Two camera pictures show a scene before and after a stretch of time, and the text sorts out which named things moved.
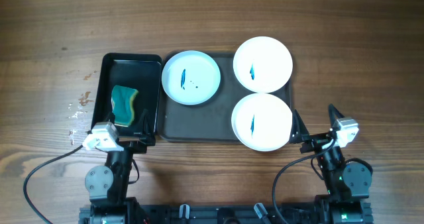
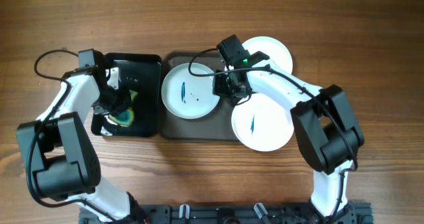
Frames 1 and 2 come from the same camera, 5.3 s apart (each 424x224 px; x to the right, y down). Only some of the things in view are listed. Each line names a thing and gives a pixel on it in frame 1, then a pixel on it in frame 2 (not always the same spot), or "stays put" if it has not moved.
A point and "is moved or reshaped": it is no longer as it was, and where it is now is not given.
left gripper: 145,138 -> 124,103
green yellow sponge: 121,99 stays put
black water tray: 141,72 stays put
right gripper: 314,142 -> 219,89
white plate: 262,122 stays put
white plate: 191,77 is moved or reshaped
